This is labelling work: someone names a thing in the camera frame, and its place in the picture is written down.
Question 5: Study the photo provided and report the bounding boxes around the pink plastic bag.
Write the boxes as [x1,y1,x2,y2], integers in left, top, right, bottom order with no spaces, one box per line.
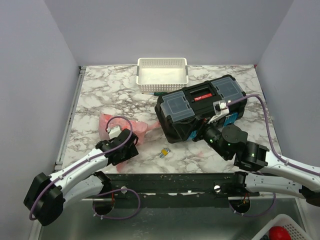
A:
[98,113,160,145]

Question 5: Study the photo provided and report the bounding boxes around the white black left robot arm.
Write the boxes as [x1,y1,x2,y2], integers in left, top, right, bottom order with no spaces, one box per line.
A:
[23,129,139,226]

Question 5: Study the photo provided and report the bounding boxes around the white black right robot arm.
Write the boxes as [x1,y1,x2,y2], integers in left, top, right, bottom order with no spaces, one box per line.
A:
[185,118,320,207]

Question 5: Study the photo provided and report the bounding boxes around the black toolbox clear lids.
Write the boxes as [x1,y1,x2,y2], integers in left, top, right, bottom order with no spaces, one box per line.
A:
[154,74,246,144]

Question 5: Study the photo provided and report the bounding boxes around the white perforated plastic basket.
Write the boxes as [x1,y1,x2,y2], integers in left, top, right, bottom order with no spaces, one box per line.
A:
[136,57,189,93]

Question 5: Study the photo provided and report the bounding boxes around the red ball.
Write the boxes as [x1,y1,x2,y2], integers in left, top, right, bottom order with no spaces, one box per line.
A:
[268,226,291,240]

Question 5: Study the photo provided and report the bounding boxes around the white basket bottom right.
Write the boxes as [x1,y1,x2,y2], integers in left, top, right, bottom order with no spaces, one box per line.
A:
[250,214,312,240]

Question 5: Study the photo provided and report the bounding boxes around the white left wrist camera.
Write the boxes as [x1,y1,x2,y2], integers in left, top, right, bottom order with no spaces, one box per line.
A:
[106,125,122,140]

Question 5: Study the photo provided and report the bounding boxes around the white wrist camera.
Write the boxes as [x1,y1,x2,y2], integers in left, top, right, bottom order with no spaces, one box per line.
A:
[208,100,230,124]
[106,125,122,140]

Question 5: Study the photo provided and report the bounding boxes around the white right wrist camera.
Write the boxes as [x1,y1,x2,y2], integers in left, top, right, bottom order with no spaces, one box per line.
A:
[208,100,230,124]

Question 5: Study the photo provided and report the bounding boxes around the green handled screwdriver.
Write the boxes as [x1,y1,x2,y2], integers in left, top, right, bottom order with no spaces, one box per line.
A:
[142,92,167,96]

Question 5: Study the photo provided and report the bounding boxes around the aluminium rail left edge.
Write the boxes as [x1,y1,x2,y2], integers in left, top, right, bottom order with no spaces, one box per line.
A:
[54,66,87,170]

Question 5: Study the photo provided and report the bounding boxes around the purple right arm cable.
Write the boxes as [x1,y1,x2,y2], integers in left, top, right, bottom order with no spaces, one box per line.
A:
[226,93,320,218]

